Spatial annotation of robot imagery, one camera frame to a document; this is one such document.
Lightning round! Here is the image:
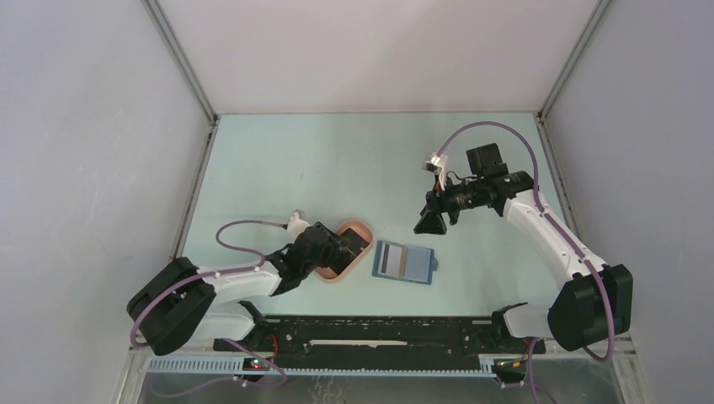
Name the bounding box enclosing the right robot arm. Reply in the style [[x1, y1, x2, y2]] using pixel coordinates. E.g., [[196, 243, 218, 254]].
[[413, 143, 633, 352]]

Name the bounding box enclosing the aluminium frame rail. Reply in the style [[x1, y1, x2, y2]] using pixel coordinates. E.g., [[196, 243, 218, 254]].
[[125, 317, 637, 380]]

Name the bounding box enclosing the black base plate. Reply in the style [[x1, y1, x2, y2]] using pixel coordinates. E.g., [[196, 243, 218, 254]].
[[238, 316, 527, 371]]

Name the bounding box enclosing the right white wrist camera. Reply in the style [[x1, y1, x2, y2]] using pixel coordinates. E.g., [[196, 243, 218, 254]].
[[422, 152, 448, 190]]

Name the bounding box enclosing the pink oval tray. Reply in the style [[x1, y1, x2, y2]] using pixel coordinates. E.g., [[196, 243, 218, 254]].
[[314, 219, 375, 284]]

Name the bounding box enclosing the gold credit card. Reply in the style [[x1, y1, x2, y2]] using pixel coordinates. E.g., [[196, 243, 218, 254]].
[[397, 246, 408, 279]]

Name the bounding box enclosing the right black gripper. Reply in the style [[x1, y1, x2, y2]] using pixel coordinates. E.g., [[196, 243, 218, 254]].
[[413, 173, 484, 236]]

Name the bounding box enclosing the blue card holder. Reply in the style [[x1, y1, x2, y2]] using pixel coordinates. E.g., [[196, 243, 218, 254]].
[[372, 241, 439, 284]]

